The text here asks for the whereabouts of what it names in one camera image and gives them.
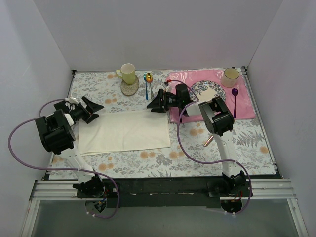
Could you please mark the pink floral placemat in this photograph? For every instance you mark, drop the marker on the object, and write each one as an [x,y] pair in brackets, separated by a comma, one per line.
[244,108]

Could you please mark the yellow green mug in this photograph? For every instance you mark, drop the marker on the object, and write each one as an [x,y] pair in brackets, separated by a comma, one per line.
[127,73]

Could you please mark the white cloth napkin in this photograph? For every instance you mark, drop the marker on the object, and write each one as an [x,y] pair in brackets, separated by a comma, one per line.
[124,131]

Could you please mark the purple spoon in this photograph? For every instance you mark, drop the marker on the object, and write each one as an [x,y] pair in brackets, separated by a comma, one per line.
[235,93]

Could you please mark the blue floral plate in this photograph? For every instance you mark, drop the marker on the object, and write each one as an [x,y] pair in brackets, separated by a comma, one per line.
[206,90]

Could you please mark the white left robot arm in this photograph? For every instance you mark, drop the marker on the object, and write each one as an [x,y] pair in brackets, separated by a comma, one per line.
[56,135]

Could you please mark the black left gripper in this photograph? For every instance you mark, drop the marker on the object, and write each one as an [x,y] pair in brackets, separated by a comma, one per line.
[85,111]

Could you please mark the blue fork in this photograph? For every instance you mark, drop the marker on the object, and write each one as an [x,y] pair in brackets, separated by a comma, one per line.
[146,85]

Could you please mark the woven round coaster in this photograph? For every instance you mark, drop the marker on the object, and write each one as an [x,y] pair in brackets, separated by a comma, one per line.
[129,89]

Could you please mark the rainbow gold spoon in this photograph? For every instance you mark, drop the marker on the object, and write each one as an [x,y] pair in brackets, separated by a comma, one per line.
[149,79]

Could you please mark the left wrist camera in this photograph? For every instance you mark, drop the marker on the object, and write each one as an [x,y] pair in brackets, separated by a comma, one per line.
[71,102]

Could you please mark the cream enamel mug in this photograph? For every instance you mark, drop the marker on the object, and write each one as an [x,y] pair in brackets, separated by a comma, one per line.
[230,77]

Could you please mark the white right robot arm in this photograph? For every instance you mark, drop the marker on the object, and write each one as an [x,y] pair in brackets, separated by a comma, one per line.
[219,122]

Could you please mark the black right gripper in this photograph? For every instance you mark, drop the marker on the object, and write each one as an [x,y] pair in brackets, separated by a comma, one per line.
[163,100]

